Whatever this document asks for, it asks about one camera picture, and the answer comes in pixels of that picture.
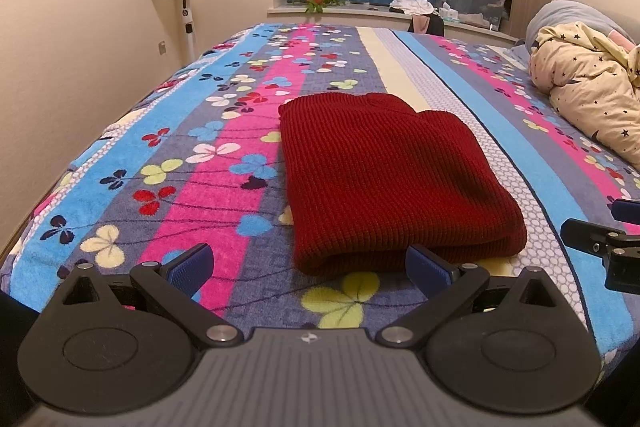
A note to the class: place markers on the pink cloth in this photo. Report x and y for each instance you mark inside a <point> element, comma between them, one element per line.
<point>621,37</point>

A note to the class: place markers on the white windowsill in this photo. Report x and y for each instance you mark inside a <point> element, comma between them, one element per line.
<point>350,13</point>

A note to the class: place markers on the black and pink bag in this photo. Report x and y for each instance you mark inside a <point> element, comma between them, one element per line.
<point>427,25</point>

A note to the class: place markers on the floral striped blanket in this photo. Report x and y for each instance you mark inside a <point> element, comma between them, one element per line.
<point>200,167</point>

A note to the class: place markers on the cream star print quilt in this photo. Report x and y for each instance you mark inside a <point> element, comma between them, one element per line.
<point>590,87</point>

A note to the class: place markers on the pile of white clothes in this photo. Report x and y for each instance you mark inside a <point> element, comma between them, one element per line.
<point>411,4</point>

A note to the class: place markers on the grey pillow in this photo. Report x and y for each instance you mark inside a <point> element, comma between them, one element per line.
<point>570,13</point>

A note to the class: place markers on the red knit sweater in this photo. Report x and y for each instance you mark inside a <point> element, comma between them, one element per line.
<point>390,177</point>

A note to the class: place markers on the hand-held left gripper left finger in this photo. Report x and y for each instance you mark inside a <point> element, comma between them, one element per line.
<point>192,268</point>

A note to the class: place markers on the tissue box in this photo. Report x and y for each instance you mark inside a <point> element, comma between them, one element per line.
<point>448,13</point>

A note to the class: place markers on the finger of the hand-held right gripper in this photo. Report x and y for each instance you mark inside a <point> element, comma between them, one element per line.
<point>627,210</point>
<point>587,237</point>

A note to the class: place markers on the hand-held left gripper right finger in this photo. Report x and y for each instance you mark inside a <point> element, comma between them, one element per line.
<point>425,268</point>

